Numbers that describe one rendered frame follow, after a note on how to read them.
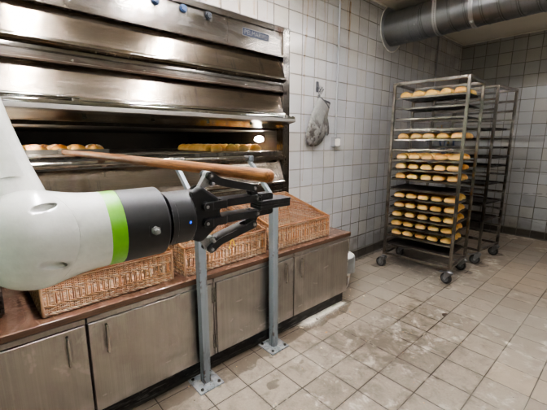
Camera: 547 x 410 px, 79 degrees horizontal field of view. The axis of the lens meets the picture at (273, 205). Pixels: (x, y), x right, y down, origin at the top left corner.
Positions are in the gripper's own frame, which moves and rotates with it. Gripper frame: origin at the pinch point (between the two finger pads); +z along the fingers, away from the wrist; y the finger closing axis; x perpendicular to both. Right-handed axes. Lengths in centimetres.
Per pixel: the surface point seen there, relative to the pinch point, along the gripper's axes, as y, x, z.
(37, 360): 75, -97, -31
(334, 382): 117, -46, 89
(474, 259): 111, -58, 335
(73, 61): -44, -156, 4
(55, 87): -30, -155, -5
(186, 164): -2.5, -42.9, 5.9
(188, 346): 96, -96, 31
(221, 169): -2.8, -26.1, 6.6
